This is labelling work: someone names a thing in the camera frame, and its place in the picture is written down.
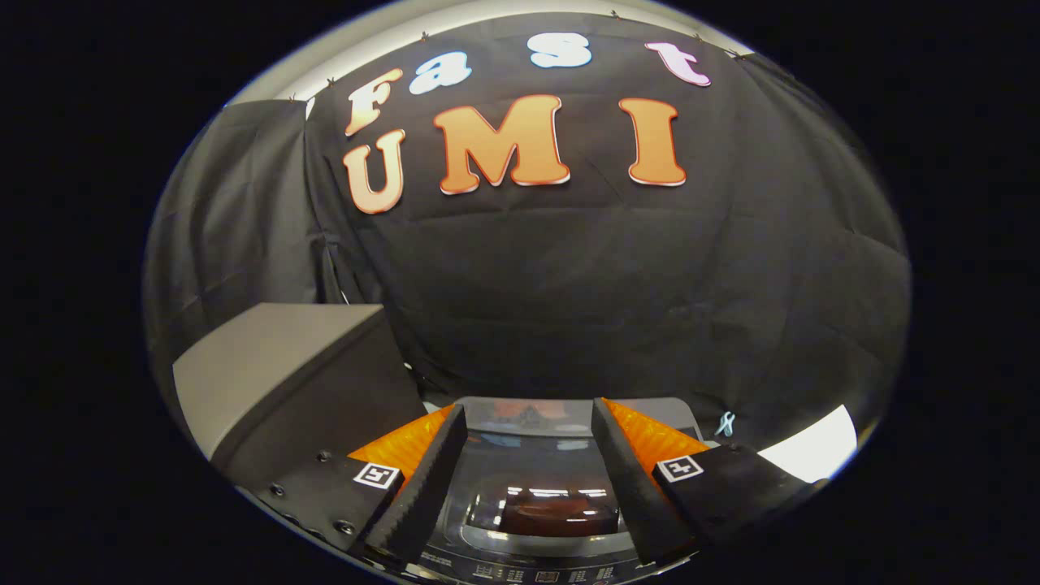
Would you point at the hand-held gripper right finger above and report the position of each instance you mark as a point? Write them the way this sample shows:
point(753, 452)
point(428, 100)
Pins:
point(630, 487)

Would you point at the dark glass washing machine lid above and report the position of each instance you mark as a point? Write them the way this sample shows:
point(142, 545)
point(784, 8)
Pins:
point(536, 479)

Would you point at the black backdrop cloth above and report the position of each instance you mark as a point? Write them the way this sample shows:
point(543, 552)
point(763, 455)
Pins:
point(609, 284)

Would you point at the white sheet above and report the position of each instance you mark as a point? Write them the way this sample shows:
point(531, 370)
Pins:
point(812, 447)

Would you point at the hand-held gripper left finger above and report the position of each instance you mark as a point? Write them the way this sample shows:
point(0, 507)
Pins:
point(426, 487)

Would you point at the small blue clip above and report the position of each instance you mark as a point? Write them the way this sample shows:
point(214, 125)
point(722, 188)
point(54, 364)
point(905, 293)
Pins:
point(725, 424)

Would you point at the grey cabinet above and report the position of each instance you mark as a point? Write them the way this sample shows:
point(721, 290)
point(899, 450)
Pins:
point(268, 357)

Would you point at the grey washing machine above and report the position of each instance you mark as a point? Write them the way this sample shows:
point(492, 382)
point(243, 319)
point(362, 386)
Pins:
point(528, 575)

